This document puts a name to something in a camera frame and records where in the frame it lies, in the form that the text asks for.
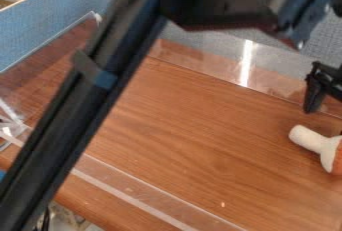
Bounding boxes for blue partition with wooden shelf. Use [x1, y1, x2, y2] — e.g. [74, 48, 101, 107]
[0, 0, 113, 73]

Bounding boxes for clear acrylic left bracket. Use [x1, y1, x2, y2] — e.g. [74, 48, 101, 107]
[0, 98, 28, 152]

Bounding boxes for clear acrylic barrier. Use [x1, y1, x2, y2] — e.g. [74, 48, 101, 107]
[0, 134, 246, 231]
[0, 11, 342, 118]

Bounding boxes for clear acrylic back barrier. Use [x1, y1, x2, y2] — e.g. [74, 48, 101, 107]
[0, 11, 342, 118]

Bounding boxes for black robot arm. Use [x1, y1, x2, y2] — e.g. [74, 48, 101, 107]
[0, 0, 342, 231]

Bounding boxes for clear acrylic front barrier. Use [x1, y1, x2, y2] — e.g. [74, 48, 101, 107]
[0, 134, 246, 231]

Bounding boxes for black cables under table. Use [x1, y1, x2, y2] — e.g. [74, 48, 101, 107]
[26, 208, 52, 231]

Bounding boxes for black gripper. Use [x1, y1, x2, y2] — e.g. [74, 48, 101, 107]
[304, 61, 342, 114]

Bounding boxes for white brown toy mushroom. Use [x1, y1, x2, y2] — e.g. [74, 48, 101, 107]
[289, 125, 342, 176]

